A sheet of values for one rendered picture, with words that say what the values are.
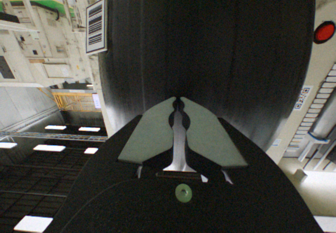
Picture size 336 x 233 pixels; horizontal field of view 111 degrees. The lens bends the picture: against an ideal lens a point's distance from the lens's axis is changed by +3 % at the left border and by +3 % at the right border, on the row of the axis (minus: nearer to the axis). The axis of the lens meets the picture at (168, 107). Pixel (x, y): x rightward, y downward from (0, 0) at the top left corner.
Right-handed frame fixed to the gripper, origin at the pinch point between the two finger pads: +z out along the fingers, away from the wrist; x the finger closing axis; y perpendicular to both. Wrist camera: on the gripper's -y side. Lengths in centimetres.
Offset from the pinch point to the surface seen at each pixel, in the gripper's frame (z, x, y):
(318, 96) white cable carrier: 21.7, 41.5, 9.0
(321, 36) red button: 21.9, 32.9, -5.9
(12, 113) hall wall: 577, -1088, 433
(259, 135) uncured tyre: 0.6, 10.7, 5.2
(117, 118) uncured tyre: 1.8, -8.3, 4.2
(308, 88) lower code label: 20.9, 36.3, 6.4
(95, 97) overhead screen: 327, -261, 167
